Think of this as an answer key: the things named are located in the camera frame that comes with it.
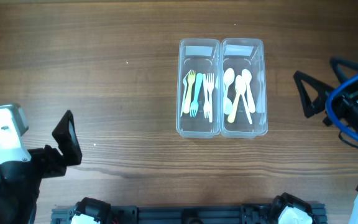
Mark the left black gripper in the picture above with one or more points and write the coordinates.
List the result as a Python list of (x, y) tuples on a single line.
[(52, 160)]

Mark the yellow plastic spoon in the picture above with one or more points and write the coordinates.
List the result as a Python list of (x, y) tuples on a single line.
[(231, 117)]

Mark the clear white spoon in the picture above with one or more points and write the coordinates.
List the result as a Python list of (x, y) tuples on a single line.
[(228, 79)]

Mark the white fork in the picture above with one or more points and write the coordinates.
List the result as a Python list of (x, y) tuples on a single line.
[(206, 108), (185, 84)]

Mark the white fork crossing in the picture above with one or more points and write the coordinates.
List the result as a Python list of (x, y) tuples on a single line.
[(210, 87)]

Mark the light blue plastic fork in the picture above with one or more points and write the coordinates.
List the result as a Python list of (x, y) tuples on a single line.
[(194, 104)]

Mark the yellow plastic fork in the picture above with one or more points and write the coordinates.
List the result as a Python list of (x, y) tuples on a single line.
[(190, 81)]

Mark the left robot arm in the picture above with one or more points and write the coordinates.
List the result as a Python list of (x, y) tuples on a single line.
[(22, 170)]

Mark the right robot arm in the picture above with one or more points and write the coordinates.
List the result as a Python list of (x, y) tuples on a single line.
[(340, 104)]

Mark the right clear plastic container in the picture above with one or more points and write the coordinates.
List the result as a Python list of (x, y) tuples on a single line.
[(238, 54)]

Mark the clear plastic container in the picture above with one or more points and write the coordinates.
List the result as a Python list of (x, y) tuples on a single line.
[(202, 56), (238, 54)]

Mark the left clear plastic container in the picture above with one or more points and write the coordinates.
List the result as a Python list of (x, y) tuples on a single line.
[(202, 56)]

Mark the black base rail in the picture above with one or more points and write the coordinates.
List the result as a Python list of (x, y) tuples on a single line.
[(284, 208)]

